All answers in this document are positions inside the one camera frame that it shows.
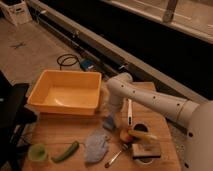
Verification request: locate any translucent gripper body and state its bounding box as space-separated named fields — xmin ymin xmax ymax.
xmin=108 ymin=105 xmax=122 ymax=129

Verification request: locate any blue sponge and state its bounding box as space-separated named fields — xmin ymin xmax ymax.
xmin=103 ymin=116 xmax=116 ymax=131

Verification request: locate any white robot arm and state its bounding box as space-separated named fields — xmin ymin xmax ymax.
xmin=106 ymin=72 xmax=213 ymax=171

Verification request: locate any orange round fruit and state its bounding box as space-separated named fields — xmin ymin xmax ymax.
xmin=120 ymin=129 xmax=133 ymax=143

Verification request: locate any yellow banana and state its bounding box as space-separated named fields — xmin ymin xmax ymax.
xmin=128 ymin=130 xmax=157 ymax=141

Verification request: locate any blue cloth glove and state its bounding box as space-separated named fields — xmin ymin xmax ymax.
xmin=84 ymin=129 xmax=109 ymax=164

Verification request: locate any yellow plastic bin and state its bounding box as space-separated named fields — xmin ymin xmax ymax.
xmin=27 ymin=70 xmax=102 ymax=116

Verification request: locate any blue box on floor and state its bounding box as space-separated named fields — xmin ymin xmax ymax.
xmin=80 ymin=59 xmax=94 ymax=71

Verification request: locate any metal spoon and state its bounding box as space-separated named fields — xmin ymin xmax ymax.
xmin=104 ymin=144 xmax=129 ymax=168

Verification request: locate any metal bowl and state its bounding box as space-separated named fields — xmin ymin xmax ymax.
xmin=135 ymin=158 xmax=154 ymax=166

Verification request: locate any black chair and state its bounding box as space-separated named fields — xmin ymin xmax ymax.
xmin=0 ymin=70 xmax=37 ymax=171

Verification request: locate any white cardboard box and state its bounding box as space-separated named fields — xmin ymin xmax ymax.
xmin=0 ymin=0 xmax=32 ymax=26

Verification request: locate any black coiled cable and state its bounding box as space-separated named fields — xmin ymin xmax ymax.
xmin=56 ymin=53 xmax=81 ymax=71

